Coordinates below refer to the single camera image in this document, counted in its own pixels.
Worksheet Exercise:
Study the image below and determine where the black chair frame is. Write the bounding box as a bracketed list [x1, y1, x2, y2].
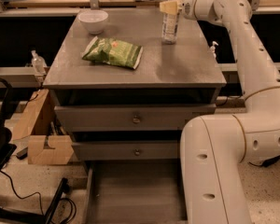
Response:
[0, 78, 69, 224]

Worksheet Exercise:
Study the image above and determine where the sanitizer pump bottle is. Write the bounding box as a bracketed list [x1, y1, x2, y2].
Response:
[210, 41, 218, 58]
[31, 50, 47, 75]

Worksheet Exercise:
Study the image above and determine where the brown cardboard box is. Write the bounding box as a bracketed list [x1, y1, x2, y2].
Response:
[12, 89, 74, 165]

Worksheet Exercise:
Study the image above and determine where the right sanitizer pump bottle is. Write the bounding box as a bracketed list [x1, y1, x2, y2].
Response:
[210, 41, 218, 58]

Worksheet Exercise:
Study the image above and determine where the clear plastic water bottle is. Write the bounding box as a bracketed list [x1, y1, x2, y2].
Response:
[161, 0, 179, 44]

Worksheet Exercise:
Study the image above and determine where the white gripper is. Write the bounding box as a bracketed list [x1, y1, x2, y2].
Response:
[160, 0, 198, 21]

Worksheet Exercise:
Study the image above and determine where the grey top drawer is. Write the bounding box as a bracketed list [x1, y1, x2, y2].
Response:
[55, 105, 216, 133]

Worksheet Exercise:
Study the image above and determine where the grey drawer cabinet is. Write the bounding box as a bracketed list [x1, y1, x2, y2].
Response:
[42, 8, 228, 173]

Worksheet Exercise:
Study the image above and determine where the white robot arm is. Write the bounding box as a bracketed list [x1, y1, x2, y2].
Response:
[160, 0, 280, 224]

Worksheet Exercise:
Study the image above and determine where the black power adapter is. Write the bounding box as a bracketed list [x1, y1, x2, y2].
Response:
[248, 156, 280, 168]

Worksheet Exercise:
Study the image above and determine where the grey middle drawer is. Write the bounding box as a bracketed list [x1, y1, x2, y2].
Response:
[72, 141, 179, 161]

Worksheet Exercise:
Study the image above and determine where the green chip bag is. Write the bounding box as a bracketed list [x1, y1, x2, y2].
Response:
[81, 36, 143, 69]

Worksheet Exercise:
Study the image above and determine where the black floor cable left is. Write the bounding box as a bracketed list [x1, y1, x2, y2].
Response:
[0, 170, 77, 224]

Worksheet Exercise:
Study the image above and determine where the grey open bottom drawer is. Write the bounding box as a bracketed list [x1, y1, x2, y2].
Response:
[82, 160, 188, 224]

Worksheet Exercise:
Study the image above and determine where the white ceramic bowl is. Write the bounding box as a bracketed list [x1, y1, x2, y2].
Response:
[77, 10, 108, 35]

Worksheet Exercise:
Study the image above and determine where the left sanitizer pump bottle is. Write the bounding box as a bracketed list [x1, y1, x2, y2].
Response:
[31, 50, 47, 75]

